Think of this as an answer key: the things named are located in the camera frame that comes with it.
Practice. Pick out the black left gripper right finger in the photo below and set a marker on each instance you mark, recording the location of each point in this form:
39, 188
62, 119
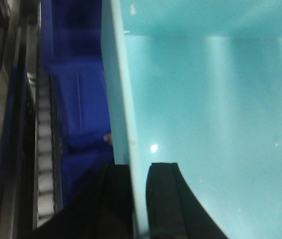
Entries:
173, 210

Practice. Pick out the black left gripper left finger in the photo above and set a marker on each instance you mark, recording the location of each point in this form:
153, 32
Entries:
103, 210

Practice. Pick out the light blue plastic bin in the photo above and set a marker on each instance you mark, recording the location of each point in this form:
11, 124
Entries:
201, 82

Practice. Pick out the large dark blue crate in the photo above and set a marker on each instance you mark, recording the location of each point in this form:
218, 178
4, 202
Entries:
71, 55

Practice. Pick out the stainless steel conveyor frame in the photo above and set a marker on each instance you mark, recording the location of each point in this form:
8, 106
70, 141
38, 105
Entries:
18, 48

